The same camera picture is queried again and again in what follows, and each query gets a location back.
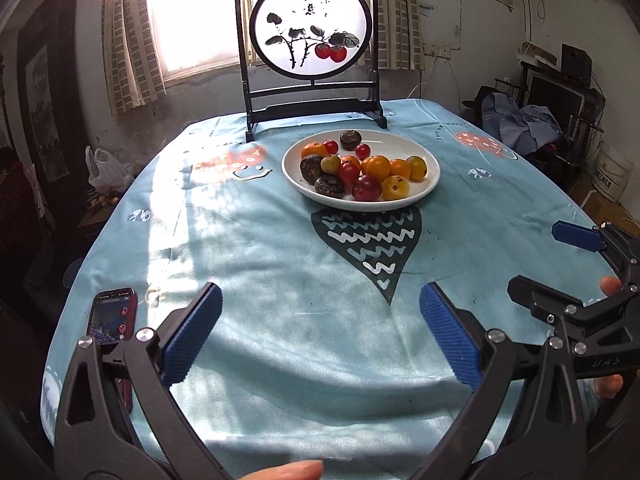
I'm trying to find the smartphone with red case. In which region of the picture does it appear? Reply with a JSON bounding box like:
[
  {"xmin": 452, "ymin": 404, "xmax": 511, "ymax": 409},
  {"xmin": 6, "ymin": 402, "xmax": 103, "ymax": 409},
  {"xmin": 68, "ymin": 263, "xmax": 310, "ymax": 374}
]
[{"xmin": 86, "ymin": 287, "xmax": 138, "ymax": 416}]

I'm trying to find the white plastic bucket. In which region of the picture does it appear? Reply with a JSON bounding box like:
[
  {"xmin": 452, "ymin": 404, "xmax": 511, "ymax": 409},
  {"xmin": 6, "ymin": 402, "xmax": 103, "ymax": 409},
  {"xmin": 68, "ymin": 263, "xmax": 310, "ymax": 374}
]
[{"xmin": 591, "ymin": 141, "xmax": 635, "ymax": 203}]

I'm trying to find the person's right hand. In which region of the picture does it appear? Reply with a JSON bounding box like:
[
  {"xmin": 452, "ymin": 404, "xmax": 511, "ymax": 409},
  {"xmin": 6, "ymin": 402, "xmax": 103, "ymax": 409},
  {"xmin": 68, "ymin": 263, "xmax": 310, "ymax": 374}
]
[{"xmin": 597, "ymin": 276, "xmax": 627, "ymax": 401}]

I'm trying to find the black speaker box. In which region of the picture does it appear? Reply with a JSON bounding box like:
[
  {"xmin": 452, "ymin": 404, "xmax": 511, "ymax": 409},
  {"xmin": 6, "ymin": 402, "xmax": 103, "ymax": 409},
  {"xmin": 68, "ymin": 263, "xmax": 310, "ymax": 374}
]
[{"xmin": 561, "ymin": 44, "xmax": 593, "ymax": 86}]

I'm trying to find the large orange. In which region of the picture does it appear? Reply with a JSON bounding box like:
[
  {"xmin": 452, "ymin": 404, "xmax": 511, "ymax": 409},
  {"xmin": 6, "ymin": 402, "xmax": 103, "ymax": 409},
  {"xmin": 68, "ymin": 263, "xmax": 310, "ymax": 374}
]
[{"xmin": 361, "ymin": 156, "xmax": 392, "ymax": 181}]

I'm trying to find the round painted black-framed screen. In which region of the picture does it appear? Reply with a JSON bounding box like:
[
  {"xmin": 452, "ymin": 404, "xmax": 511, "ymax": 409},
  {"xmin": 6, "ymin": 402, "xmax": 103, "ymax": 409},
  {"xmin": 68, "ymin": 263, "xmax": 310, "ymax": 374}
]
[{"xmin": 234, "ymin": 0, "xmax": 388, "ymax": 143}]

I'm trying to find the white plastic bag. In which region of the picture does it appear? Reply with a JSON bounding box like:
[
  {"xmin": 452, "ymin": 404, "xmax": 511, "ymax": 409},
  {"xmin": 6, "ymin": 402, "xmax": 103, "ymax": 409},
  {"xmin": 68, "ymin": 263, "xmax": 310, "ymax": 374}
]
[{"xmin": 85, "ymin": 146, "xmax": 135, "ymax": 195}]

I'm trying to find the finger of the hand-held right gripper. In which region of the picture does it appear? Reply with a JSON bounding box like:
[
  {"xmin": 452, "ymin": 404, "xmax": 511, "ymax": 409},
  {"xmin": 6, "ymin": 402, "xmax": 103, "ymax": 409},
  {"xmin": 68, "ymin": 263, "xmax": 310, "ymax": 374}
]
[
  {"xmin": 506, "ymin": 274, "xmax": 640, "ymax": 358},
  {"xmin": 551, "ymin": 220, "xmax": 640, "ymax": 291}
]

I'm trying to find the yellow spotted fruit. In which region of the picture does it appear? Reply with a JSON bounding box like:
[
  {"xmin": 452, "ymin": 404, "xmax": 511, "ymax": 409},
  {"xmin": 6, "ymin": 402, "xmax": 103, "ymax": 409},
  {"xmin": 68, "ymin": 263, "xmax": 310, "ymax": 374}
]
[{"xmin": 381, "ymin": 175, "xmax": 410, "ymax": 200}]

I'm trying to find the dark red plum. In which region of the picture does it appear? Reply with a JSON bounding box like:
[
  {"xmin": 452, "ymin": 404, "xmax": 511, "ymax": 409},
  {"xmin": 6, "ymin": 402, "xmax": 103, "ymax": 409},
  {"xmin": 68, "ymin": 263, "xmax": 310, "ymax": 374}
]
[{"xmin": 352, "ymin": 175, "xmax": 383, "ymax": 202}]

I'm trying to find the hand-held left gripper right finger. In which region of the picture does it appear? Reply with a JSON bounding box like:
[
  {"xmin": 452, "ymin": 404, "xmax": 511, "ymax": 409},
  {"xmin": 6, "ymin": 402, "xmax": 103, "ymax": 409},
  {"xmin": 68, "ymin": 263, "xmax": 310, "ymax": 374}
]
[{"xmin": 407, "ymin": 281, "xmax": 588, "ymax": 480}]

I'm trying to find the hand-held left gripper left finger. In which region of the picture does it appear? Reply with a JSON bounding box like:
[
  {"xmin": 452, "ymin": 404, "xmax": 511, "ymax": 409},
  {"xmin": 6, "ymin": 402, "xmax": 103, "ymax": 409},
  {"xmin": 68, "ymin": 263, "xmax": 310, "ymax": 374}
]
[{"xmin": 54, "ymin": 281, "xmax": 233, "ymax": 480}]

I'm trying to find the white oval plate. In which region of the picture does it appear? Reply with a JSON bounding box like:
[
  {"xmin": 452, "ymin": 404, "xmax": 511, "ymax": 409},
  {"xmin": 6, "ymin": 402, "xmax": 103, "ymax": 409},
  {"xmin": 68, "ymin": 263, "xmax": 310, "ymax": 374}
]
[{"xmin": 281, "ymin": 129, "xmax": 441, "ymax": 212}]

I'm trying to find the blue crumpled clothing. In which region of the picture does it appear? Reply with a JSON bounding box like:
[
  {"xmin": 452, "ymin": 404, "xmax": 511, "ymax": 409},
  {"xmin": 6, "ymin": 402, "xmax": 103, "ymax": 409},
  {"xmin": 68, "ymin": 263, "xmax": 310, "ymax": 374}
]
[{"xmin": 481, "ymin": 92, "xmax": 563, "ymax": 153}]

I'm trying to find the light blue printed tablecloth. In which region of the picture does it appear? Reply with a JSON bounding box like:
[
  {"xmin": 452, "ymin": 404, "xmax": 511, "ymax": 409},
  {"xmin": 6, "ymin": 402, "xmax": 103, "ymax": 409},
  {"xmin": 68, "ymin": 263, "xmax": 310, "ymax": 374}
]
[{"xmin": 40, "ymin": 97, "xmax": 631, "ymax": 466}]

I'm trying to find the person's left hand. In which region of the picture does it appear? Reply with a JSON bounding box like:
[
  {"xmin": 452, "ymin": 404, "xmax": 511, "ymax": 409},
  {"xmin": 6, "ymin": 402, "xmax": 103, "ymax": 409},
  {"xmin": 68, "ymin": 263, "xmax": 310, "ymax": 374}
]
[{"xmin": 239, "ymin": 459, "xmax": 325, "ymax": 480}]

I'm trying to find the dark monitor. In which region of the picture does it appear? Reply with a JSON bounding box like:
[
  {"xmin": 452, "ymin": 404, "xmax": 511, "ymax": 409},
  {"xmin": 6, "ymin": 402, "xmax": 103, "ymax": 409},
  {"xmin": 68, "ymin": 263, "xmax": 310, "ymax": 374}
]
[{"xmin": 525, "ymin": 71, "xmax": 586, "ymax": 121}]

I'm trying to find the bright window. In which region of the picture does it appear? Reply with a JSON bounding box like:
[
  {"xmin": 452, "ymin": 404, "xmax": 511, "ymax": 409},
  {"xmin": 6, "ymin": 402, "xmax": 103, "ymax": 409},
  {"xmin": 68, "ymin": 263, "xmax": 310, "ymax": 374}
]
[{"xmin": 145, "ymin": 0, "xmax": 381, "ymax": 81}]

